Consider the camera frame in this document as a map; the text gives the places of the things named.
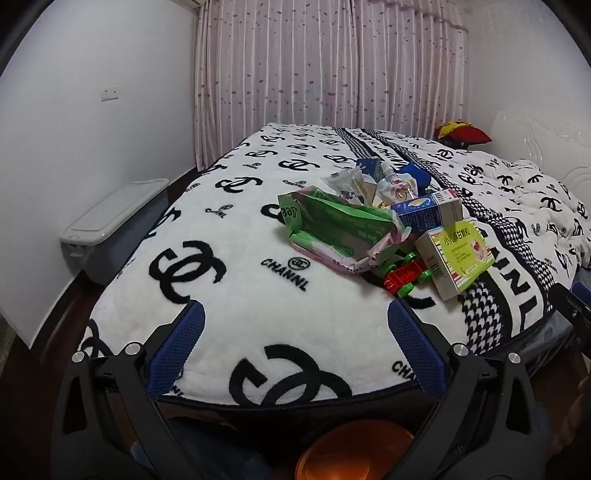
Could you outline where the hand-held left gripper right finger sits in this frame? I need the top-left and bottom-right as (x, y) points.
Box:
(387, 300), (550, 463)

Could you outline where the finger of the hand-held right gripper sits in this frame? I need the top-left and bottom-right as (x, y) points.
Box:
(550, 281), (591, 354)

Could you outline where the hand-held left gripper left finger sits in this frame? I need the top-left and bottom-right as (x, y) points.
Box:
(55, 299), (206, 457)

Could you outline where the blue cloth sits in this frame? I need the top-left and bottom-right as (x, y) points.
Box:
(399, 162), (433, 190)

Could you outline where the person's right forearm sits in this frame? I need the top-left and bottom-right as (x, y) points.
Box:
(554, 373), (591, 462)

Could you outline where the red green toy car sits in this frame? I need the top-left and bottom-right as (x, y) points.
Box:
(365, 251), (437, 301)

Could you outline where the yellow green medicine box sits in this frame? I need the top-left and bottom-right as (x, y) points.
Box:
(414, 220), (496, 302)

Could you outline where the white black patterned blanket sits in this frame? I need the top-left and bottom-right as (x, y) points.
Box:
(76, 122), (591, 409)

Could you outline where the blue milk carton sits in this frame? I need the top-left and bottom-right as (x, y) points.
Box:
(390, 191), (464, 234)

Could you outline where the orange basin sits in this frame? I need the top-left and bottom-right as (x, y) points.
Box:
(295, 419), (414, 480)

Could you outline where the green plastic package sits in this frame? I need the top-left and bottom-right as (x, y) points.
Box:
(277, 185), (411, 276)

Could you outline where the grey plastic storage box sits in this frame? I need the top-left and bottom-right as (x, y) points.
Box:
(60, 179), (171, 287)

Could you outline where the white spout pouch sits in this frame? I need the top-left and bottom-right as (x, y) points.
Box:
(376, 168), (419, 208)

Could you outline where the small yellow carton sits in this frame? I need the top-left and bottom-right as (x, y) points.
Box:
(355, 178), (380, 206)

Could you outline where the crumpled clear wrapper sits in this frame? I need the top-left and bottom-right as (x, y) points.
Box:
(323, 167), (365, 204)

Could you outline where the small blue white carton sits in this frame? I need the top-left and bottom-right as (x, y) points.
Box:
(355, 157), (382, 179)

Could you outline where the white headboard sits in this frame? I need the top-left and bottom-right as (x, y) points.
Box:
(489, 111), (591, 204)

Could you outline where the red yellow pillow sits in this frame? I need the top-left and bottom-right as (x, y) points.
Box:
(434, 121), (493, 149)

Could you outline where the pink speckled curtain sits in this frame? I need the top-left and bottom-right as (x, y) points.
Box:
(194, 0), (472, 171)

